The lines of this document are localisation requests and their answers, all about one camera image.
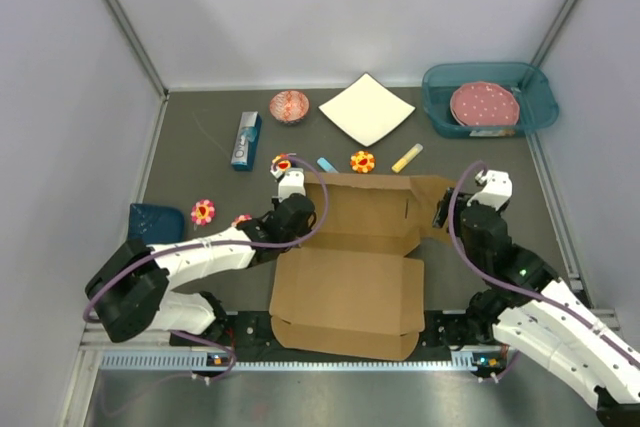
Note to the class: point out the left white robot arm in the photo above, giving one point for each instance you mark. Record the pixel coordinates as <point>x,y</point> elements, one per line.
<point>135,290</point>

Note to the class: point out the pink polka dot plate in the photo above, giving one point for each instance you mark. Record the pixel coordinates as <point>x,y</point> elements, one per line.
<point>484,104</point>

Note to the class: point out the white square plate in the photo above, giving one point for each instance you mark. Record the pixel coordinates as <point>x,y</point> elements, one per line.
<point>366,111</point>

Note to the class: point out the red patterned bowl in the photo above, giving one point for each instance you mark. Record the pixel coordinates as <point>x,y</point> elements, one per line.
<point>289,107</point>

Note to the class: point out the blue marker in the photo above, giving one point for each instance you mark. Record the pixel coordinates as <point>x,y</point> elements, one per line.
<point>325,165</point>

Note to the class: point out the brown cardboard box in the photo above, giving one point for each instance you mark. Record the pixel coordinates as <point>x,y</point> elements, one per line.
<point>352,289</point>

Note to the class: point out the rainbow flower plush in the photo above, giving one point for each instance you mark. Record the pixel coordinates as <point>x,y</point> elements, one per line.
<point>280,165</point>

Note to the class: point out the pink flower plush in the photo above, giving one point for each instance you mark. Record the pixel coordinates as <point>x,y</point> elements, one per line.
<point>240,219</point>
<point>203,212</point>

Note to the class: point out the blue toothpaste box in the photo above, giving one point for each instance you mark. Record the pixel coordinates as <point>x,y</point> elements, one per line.
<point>246,142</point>

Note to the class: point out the teal plastic bin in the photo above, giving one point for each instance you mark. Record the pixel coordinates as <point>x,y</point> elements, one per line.
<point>529,85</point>

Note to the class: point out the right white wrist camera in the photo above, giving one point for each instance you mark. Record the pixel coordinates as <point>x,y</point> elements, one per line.
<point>495,189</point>

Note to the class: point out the dark blue leaf dish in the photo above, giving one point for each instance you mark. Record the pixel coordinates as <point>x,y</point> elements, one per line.
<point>155,224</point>

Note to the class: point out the orange flower plush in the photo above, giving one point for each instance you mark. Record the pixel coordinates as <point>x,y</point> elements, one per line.
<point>362,162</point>

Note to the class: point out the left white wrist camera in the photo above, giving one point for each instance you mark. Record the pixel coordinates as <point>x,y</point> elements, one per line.
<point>290,182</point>

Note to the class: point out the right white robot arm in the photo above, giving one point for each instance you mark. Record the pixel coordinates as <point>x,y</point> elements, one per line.
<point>529,307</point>

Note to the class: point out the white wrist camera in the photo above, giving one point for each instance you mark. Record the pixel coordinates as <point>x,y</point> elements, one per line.
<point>495,189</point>
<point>290,182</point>

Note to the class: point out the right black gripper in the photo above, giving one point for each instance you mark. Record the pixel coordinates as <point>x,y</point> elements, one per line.
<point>443,208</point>

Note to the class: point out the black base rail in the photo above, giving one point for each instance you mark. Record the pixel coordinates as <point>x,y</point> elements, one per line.
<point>250,334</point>

